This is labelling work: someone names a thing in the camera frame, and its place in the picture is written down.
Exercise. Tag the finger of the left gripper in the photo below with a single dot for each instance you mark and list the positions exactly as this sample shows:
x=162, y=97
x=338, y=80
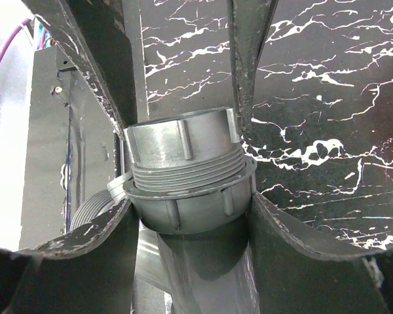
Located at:
x=248, y=24
x=93, y=37

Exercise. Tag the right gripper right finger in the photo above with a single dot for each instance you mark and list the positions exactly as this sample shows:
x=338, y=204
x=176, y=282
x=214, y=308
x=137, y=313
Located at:
x=298, y=269

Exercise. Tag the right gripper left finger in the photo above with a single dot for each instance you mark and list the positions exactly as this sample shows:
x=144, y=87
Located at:
x=88, y=270

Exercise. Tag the grey pipe tee fitting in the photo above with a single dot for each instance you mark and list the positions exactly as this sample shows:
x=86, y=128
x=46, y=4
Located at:
x=197, y=207

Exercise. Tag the grey threaded pipe nut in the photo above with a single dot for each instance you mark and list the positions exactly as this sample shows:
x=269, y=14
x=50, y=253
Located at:
x=184, y=139

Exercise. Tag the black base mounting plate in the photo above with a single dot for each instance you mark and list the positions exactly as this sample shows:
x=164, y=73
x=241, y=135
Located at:
x=72, y=152

